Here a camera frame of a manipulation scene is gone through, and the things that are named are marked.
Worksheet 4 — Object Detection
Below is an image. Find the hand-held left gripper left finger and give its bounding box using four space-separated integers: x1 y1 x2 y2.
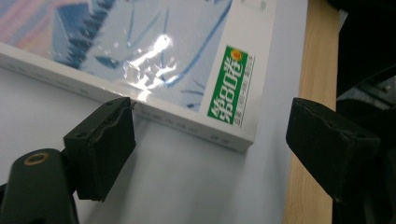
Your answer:
63 96 137 203

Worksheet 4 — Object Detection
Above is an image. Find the thick white book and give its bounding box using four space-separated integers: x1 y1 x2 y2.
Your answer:
0 0 278 154

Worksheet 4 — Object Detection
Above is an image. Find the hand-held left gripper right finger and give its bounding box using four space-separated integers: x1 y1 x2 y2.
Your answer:
285 96 382 203

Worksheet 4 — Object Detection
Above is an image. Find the light grey table sheet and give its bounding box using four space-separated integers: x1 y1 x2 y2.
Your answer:
0 0 310 224

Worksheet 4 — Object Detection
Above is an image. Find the wooden table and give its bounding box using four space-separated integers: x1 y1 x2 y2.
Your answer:
282 0 343 224

